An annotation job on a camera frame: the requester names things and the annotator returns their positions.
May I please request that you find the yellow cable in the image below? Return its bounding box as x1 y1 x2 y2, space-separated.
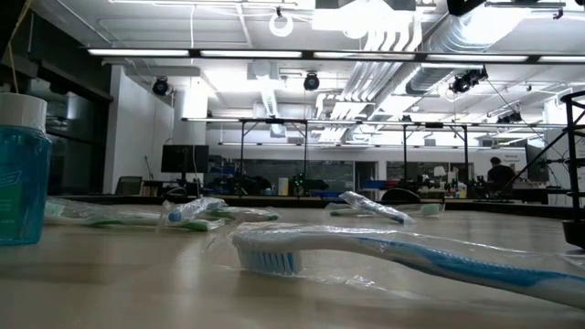
6 0 32 95

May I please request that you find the black computer monitor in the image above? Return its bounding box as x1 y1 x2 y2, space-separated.
160 143 210 174

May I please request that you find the black table frame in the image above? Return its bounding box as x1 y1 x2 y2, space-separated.
45 195 585 219

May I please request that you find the silver air duct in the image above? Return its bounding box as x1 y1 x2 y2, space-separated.
404 0 527 95

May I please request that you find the white ring lamp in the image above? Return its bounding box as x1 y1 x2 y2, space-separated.
268 11 295 38

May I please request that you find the dark office chair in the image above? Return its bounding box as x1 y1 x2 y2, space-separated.
113 175 144 196

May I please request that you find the blue toothbrush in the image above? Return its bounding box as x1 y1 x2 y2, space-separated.
162 196 229 225
338 190 415 226
230 222 585 311

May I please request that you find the green toothbrush in clear wrapper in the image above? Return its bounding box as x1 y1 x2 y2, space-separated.
207 206 281 224
44 196 226 232

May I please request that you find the teal mouthwash bottle white cap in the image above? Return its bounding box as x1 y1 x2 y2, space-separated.
0 92 53 247

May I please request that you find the black aluminium rig frame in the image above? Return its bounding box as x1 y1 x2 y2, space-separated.
401 121 471 184
237 117 311 184

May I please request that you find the person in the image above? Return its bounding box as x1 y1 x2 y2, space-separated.
486 156 516 198

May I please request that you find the black wire basket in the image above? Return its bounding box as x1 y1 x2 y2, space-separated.
559 90 585 251

